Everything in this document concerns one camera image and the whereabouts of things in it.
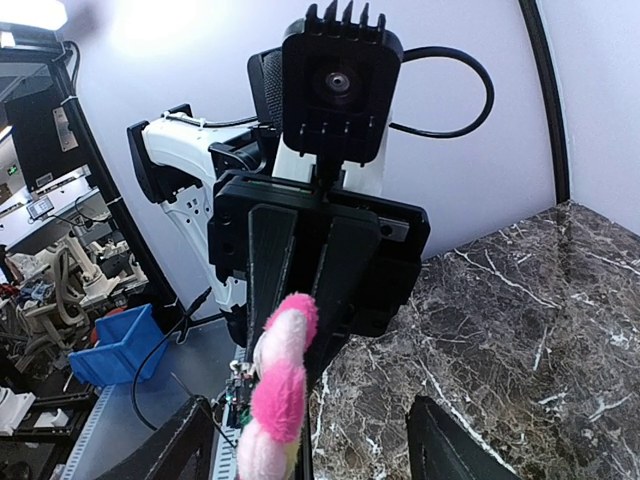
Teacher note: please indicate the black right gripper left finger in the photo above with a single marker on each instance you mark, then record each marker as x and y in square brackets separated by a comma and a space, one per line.
[181, 447]

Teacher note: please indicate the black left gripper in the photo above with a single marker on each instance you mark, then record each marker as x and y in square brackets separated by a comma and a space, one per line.
[357, 255]

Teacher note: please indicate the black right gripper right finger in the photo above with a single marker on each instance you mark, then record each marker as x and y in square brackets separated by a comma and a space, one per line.
[440, 449]

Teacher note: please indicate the pink flower brooch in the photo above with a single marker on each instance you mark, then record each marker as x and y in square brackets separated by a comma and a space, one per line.
[269, 444]

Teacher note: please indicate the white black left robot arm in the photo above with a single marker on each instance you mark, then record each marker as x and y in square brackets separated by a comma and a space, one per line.
[178, 159]

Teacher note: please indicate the blue plastic bin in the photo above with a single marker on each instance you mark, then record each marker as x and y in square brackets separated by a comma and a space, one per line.
[124, 341]

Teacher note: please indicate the white slotted cable duct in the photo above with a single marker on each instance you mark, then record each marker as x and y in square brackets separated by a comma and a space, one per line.
[92, 453]

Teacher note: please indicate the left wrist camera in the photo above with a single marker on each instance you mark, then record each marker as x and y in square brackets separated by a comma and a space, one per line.
[339, 73]

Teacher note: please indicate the black left frame post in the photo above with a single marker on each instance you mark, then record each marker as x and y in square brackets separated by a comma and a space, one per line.
[550, 91]

